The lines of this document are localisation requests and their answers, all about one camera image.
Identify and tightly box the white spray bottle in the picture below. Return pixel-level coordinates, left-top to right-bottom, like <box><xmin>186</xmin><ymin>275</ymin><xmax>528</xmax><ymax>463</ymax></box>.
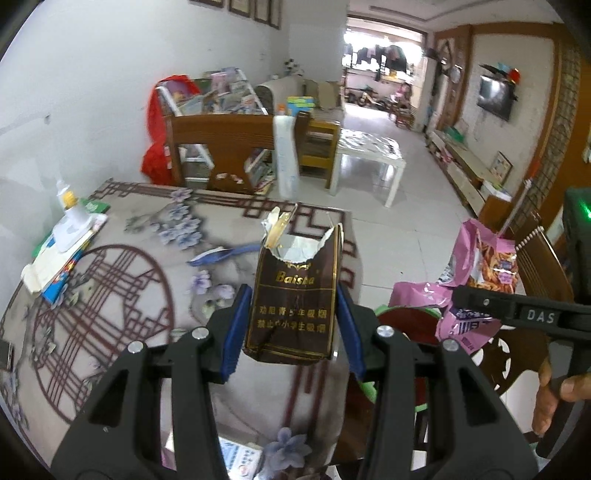
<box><xmin>52</xmin><ymin>179</ymin><xmax>94</xmax><ymax>253</ymax></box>

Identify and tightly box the white coffee table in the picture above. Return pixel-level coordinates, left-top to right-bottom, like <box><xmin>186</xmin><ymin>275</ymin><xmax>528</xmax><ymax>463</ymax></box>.
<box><xmin>329</xmin><ymin>129</ymin><xmax>407</xmax><ymax>209</ymax></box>

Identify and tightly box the right hand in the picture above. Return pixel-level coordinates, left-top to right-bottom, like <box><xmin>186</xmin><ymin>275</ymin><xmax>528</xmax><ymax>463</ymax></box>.
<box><xmin>532</xmin><ymin>358</ymin><xmax>591</xmax><ymax>437</ymax></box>

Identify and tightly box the white rolled mat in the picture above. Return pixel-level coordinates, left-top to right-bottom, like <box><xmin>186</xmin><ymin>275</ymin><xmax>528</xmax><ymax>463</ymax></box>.
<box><xmin>273</xmin><ymin>115</ymin><xmax>300</xmax><ymax>200</ymax></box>

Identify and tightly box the black book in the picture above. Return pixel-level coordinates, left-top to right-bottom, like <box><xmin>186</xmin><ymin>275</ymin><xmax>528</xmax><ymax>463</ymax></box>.
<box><xmin>0</xmin><ymin>339</ymin><xmax>14</xmax><ymax>372</ymax></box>

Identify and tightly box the wooden chair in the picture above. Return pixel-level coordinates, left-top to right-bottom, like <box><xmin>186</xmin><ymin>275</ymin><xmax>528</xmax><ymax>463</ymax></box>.
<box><xmin>469</xmin><ymin>216</ymin><xmax>576</xmax><ymax>416</ymax></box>

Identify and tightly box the pink snack bag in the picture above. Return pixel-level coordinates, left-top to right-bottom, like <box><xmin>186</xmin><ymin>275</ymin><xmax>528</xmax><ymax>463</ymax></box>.
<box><xmin>389</xmin><ymin>219</ymin><xmax>518</xmax><ymax>354</ymax></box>

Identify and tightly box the patterned table cloth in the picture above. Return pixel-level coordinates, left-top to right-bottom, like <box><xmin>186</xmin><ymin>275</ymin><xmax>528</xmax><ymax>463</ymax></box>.
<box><xmin>1</xmin><ymin>180</ymin><xmax>349</xmax><ymax>479</ymax></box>

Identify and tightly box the wooden bookshelf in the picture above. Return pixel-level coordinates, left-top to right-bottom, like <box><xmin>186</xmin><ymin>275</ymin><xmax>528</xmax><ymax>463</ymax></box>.
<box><xmin>156</xmin><ymin>67</ymin><xmax>273</xmax><ymax>194</ymax></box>

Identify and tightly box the brown cigarette box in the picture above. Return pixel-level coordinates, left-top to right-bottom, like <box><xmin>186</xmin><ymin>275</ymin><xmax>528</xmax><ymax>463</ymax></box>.
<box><xmin>243</xmin><ymin>207</ymin><xmax>344</xmax><ymax>365</ymax></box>

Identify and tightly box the stack of papers and books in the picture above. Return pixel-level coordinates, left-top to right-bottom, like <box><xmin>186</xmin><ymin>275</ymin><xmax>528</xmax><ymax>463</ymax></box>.
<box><xmin>21</xmin><ymin>199</ymin><xmax>110</xmax><ymax>304</ymax></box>

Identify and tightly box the blue wrapper strip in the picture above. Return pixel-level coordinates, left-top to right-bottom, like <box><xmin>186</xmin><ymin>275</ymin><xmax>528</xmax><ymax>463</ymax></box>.
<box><xmin>187</xmin><ymin>244</ymin><xmax>259</xmax><ymax>267</ymax></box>

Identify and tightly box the wall television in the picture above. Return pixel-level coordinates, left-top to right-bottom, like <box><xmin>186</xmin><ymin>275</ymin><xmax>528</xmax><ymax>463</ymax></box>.
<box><xmin>477</xmin><ymin>75</ymin><xmax>516</xmax><ymax>121</ymax></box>

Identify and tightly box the red green trash bin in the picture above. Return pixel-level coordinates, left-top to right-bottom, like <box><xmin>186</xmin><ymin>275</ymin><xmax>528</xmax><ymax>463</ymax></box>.
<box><xmin>374</xmin><ymin>305</ymin><xmax>442</xmax><ymax>413</ymax></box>

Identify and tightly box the red cloth bag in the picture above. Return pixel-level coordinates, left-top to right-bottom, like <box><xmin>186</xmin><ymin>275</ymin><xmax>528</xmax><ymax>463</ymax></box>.
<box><xmin>140</xmin><ymin>75</ymin><xmax>200</xmax><ymax>186</ymax></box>

